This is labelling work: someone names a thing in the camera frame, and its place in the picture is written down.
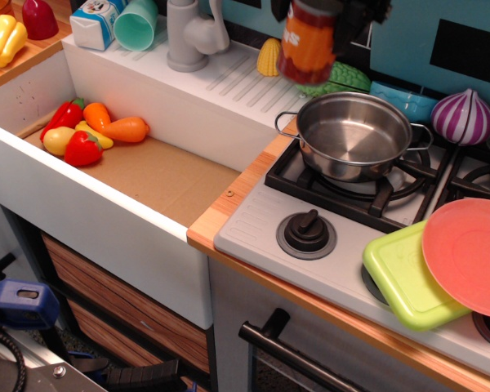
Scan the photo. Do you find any red toy bell pepper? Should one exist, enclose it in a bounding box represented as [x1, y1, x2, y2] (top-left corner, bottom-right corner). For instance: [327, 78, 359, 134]
[64, 131, 103, 167]

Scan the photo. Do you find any yellow toy corn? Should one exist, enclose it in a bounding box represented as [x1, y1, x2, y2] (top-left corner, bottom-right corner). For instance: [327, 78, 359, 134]
[256, 38, 281, 77]

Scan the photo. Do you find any lime green plastic lid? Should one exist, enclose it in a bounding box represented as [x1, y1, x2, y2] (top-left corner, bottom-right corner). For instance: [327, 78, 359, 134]
[363, 221, 470, 331]

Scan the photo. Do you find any orange toy carrot lower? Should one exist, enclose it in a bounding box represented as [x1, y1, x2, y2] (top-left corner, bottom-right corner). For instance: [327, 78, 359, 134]
[102, 117, 149, 143]

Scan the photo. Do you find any pink plastic plate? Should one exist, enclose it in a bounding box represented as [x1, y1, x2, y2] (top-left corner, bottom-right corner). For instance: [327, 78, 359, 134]
[422, 198, 490, 317]

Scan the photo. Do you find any black oven door handle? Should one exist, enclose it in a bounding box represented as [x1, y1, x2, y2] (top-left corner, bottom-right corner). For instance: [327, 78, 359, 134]
[238, 308, 365, 391]

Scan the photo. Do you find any grey toy faucet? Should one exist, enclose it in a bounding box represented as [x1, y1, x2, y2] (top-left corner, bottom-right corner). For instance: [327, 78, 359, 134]
[167, 0, 230, 73]

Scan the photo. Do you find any yellow toy banana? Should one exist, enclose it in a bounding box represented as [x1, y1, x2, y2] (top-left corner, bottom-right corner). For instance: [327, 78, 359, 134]
[74, 120, 114, 149]

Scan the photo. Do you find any blue toy bowl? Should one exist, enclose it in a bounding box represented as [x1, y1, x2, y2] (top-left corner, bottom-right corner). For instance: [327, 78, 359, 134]
[369, 81, 439, 123]

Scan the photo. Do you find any black stove grate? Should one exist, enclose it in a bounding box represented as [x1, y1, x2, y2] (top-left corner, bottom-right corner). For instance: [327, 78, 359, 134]
[265, 126, 490, 233]

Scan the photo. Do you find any yellow toy bell pepper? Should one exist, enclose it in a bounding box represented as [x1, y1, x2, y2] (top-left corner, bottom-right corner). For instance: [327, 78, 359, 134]
[0, 14, 28, 69]

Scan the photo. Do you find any black stove knob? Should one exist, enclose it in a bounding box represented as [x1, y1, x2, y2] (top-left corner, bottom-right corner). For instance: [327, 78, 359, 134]
[276, 209, 337, 261]

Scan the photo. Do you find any red toy chili pepper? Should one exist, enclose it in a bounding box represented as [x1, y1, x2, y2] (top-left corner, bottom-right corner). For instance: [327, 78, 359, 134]
[40, 98, 85, 141]

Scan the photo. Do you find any wooden drawer front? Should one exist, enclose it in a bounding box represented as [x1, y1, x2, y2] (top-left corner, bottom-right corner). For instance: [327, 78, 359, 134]
[42, 234, 210, 376]

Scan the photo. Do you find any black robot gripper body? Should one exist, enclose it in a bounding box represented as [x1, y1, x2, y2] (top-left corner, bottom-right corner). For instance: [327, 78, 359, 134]
[343, 0, 392, 25]

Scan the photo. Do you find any dark red toy dome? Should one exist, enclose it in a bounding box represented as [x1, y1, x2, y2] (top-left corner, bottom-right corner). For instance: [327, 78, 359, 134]
[22, 0, 60, 41]

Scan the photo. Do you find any brown cardboard sheet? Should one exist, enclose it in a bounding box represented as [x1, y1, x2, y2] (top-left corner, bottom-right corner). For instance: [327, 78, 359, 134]
[16, 109, 242, 229]

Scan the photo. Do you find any teal plastic cup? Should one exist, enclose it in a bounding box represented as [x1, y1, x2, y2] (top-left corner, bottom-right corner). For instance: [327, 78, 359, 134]
[114, 0, 158, 51]

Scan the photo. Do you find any purple toy onion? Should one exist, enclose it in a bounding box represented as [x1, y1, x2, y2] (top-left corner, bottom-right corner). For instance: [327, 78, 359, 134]
[430, 89, 490, 146]

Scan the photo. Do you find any yellow toy potato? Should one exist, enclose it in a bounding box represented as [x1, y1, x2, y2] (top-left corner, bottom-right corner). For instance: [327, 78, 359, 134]
[42, 127, 75, 156]

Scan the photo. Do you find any stainless steel pot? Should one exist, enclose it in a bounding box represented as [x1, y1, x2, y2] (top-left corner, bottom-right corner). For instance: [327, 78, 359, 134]
[274, 91, 434, 183]

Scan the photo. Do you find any orange toy carrot upper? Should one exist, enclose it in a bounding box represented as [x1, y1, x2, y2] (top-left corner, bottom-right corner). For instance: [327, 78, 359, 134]
[83, 102, 111, 132]

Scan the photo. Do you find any green toy bitter gourd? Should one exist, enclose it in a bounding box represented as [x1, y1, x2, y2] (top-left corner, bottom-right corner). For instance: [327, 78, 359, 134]
[296, 61, 372, 97]

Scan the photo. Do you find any white toy sink basin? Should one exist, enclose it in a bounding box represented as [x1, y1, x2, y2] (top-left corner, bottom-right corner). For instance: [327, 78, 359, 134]
[0, 33, 305, 329]

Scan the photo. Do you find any orange toy carrot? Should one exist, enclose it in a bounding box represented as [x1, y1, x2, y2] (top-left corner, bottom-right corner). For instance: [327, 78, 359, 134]
[83, 102, 111, 132]
[102, 117, 149, 143]

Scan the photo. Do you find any toy milk carton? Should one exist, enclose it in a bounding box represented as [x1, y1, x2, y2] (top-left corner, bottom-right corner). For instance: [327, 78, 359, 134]
[69, 0, 128, 51]

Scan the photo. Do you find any blue clamp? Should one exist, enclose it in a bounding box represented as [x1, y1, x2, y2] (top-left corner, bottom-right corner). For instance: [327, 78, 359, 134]
[0, 278, 60, 330]

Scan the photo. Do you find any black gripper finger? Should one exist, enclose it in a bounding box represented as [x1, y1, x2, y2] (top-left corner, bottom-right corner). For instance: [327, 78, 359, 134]
[270, 0, 291, 22]
[333, 3, 370, 56]

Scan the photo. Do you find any orange toy bean can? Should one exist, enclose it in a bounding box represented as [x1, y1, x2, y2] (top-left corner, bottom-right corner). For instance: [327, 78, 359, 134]
[277, 0, 341, 85]

